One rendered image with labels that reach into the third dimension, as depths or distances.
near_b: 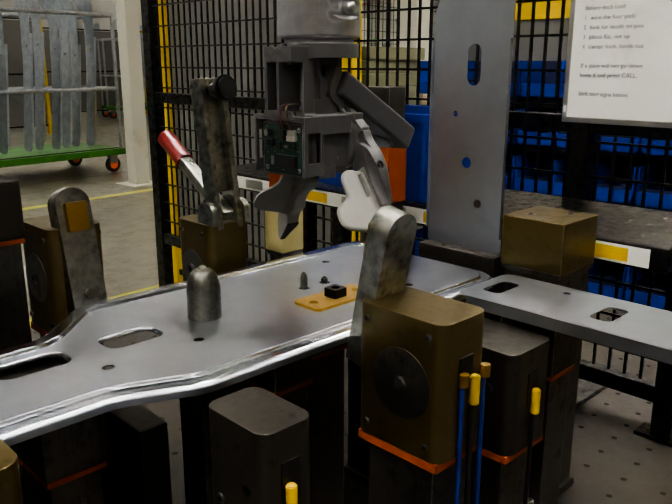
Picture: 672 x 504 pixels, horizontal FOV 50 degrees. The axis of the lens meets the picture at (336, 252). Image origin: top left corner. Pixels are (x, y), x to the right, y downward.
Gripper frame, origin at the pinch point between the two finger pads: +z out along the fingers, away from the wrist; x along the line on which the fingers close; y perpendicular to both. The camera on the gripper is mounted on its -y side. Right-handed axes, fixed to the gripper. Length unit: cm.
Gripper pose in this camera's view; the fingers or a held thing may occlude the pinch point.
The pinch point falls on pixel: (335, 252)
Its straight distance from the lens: 72.0
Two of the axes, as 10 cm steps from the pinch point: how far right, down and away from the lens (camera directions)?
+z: 0.0, 9.7, 2.5
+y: -7.2, 1.8, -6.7
